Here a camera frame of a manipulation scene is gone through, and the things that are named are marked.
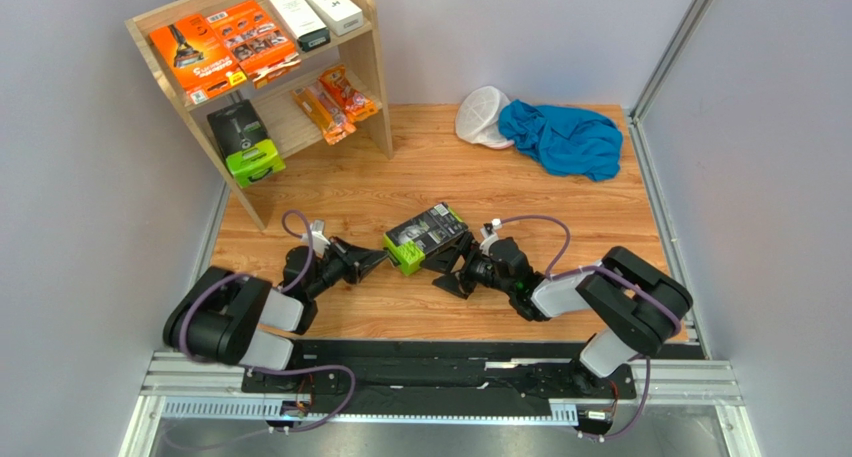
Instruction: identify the white razor box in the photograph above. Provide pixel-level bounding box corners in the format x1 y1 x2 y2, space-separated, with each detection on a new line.
267 0 331 52
306 0 365 36

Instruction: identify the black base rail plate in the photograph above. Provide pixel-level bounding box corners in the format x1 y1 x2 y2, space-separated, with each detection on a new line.
241 339 650 435

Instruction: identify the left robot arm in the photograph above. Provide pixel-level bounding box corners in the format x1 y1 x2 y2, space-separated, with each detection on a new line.
162 236 388 371

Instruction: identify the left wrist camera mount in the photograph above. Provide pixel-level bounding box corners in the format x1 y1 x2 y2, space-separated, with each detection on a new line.
301 219 330 258

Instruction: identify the purple cable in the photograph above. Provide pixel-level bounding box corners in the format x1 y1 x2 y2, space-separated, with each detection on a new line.
499 215 684 441
178 209 357 438

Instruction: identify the green black razor pack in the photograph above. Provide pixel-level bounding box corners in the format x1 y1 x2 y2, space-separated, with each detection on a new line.
206 100 286 188
383 202 469 276

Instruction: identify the orange razor box left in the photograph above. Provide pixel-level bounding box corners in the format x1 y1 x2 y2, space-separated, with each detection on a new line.
149 14 247 105

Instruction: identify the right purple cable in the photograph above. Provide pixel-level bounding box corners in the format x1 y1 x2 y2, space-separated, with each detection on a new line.
499 215 684 441

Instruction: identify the blue cloth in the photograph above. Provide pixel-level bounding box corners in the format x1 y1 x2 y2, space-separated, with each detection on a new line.
498 100 624 182

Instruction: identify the orange razor cartridge box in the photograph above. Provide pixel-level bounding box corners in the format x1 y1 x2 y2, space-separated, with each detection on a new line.
206 0 301 89

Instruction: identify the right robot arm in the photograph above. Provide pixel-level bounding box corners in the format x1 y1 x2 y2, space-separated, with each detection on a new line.
421 234 693 378

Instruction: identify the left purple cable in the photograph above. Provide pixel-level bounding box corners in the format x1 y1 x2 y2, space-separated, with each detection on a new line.
178 209 357 438

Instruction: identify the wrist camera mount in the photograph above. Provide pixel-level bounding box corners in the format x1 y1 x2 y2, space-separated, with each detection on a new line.
479 218 503 256
301 219 330 258

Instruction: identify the orange razor bag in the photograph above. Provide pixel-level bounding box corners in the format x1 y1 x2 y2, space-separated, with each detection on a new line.
319 64 378 122
290 81 356 145

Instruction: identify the white mesh bag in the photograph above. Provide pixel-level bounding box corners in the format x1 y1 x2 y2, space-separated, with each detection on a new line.
455 86 514 150

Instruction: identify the wooden two-tier shelf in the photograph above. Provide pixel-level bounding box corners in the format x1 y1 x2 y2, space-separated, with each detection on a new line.
126 0 393 229

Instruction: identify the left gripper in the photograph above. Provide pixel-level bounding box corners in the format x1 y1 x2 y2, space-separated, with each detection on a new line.
307 235 388 299

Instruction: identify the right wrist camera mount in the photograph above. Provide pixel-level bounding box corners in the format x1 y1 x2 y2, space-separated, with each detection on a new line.
479 218 503 256

